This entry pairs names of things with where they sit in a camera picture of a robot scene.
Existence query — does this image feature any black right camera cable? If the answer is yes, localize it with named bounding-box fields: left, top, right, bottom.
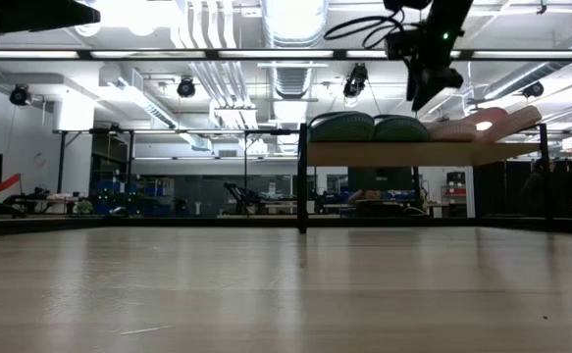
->
left=323, top=13, right=407, bottom=50

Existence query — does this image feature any pink rubber slide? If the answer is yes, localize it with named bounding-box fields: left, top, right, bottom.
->
left=481, top=104, right=545, bottom=144
left=425, top=106, right=510, bottom=144

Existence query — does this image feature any black overhead beam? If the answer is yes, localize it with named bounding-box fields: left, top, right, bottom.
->
left=0, top=47, right=572, bottom=63

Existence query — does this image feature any person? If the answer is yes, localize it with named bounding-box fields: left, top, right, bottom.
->
left=519, top=159, right=550, bottom=218

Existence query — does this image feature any black partition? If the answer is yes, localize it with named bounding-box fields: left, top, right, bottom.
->
left=471, top=159, right=572, bottom=221

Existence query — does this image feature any green rubber slide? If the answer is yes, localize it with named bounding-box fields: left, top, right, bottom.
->
left=308, top=111, right=377, bottom=143
left=372, top=115, right=432, bottom=143

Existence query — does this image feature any black aluminium rig frame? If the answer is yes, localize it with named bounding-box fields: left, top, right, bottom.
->
left=0, top=214, right=572, bottom=236

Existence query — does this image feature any silver ventilation duct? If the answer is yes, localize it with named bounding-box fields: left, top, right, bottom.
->
left=259, top=0, right=330, bottom=100

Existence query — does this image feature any orange-red strip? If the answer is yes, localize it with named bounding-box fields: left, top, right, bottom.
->
left=0, top=172, right=24, bottom=199

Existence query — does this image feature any black monitor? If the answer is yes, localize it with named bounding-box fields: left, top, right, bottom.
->
left=347, top=166, right=415, bottom=193

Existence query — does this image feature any wooden shelf with black frame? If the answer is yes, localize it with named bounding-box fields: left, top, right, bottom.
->
left=294, top=121, right=552, bottom=235

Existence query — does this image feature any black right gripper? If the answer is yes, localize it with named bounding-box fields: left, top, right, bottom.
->
left=406, top=27, right=465, bottom=113

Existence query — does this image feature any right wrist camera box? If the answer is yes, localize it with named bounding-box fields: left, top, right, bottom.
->
left=385, top=28, right=432, bottom=62

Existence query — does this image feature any background black frame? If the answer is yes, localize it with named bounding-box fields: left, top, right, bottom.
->
left=52, top=126, right=300, bottom=218

